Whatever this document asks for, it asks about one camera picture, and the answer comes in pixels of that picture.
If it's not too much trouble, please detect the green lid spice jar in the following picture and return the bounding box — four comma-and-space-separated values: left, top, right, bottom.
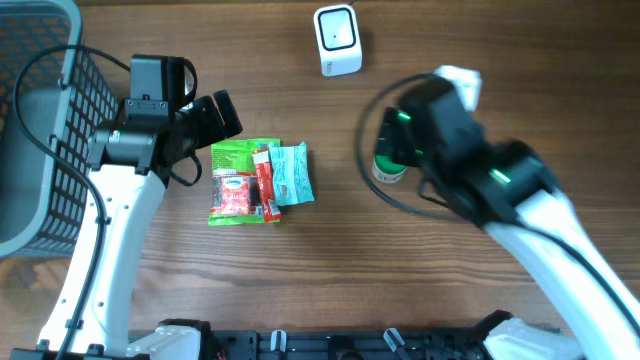
372, 155, 407, 184

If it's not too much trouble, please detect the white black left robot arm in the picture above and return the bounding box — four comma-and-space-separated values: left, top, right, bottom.
33, 90, 242, 359

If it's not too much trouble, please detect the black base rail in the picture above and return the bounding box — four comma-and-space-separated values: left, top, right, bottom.
202, 328, 489, 360

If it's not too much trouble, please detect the pale green wipes packet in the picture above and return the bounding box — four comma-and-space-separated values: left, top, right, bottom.
268, 142, 315, 207

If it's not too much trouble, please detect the red tube packet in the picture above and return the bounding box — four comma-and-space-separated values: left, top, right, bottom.
252, 149, 282, 223

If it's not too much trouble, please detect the green snack bag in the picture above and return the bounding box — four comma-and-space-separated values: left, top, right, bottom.
208, 138, 281, 226

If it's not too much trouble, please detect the white barcode scanner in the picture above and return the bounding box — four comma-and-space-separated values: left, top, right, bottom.
313, 4, 363, 77

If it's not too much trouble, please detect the grey plastic basket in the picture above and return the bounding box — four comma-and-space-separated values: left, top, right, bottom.
1, 1, 118, 257

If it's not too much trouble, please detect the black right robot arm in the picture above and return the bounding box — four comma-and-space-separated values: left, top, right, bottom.
374, 74, 639, 359

